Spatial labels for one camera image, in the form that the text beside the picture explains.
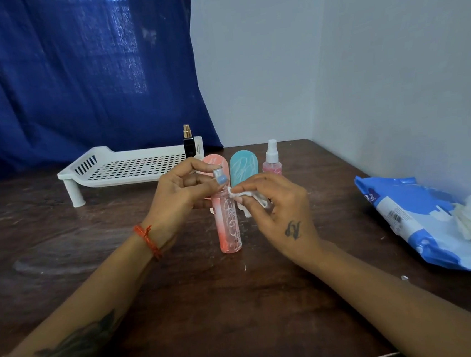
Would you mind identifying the person's right hand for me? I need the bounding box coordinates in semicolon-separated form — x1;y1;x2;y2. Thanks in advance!
227;167;328;277

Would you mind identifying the person's left hand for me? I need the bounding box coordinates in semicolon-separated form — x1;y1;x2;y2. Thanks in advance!
135;153;236;253

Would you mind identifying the white wet wipe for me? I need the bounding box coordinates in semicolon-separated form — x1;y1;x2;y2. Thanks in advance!
227;182;273;220

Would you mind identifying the pink spray bottle white cap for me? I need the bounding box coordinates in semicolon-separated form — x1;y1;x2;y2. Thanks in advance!
259;138;284;178

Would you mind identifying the orange spray bottle silver cap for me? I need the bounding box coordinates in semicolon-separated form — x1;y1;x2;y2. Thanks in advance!
208;166;244;256

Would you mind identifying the pink squeeze bottle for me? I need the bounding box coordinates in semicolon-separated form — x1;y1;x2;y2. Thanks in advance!
197;152;233;201

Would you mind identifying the black perfume bottle gold cap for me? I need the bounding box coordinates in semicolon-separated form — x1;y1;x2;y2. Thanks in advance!
181;123;197;159

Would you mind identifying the white perforated plastic rack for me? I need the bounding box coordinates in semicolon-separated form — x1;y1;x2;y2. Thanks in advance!
54;136;209;210

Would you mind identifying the teal squeeze bottle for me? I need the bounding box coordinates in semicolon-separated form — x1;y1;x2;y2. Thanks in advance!
227;148;261;188

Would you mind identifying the blue white wet wipes pack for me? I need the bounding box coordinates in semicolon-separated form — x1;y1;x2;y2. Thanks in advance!
353;164;471;291

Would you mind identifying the person's right forearm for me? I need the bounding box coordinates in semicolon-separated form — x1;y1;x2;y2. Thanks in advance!
309;226;471;357

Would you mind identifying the person's left forearm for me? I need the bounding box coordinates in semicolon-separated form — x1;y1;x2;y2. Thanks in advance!
0;230;171;357

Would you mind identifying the dark wooden table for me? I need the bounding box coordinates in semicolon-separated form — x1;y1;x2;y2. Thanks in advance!
0;121;471;357

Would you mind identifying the dark blue curtain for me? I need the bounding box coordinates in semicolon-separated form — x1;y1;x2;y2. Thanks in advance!
0;0;225;187

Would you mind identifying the orange thread bracelet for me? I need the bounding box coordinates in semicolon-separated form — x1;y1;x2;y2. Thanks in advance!
132;222;164;264

